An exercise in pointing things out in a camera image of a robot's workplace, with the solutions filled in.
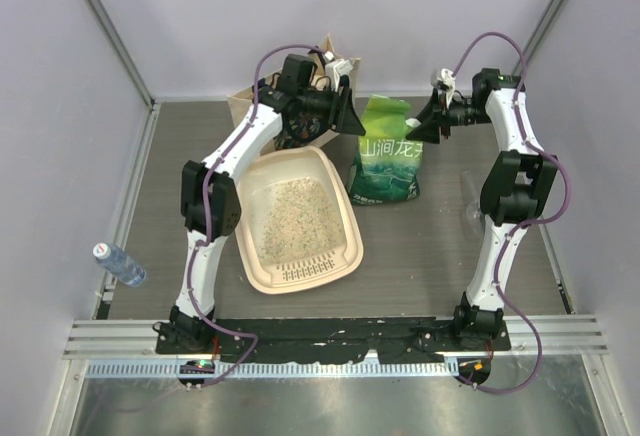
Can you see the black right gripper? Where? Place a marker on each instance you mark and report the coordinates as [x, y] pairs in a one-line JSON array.
[[429, 131]]

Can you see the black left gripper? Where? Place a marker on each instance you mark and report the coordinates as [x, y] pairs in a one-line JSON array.
[[344, 119]]

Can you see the green litter bag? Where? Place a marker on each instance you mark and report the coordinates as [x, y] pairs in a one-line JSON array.
[[386, 164]]

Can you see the clear plastic scoop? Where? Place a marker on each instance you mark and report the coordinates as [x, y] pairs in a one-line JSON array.
[[472, 218]]

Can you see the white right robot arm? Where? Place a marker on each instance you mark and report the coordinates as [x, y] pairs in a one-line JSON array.
[[513, 195]]

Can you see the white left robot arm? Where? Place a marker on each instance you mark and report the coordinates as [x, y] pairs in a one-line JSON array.
[[211, 208]]

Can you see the cat litter pile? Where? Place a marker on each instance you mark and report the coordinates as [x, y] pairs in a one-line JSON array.
[[301, 222]]

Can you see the cream plastic litter box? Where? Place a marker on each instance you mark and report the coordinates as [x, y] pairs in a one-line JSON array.
[[307, 273]]

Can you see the beige canvas tote bag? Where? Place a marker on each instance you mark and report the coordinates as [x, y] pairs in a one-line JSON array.
[[300, 126]]

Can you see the clear water bottle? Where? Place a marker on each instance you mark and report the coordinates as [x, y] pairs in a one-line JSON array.
[[120, 264]]

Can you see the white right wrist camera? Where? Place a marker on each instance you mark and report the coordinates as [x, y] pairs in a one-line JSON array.
[[443, 80]]

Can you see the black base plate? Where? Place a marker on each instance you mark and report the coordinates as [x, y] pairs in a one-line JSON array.
[[325, 340]]

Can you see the perforated cable duct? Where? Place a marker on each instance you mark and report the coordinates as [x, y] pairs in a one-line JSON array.
[[185, 369]]

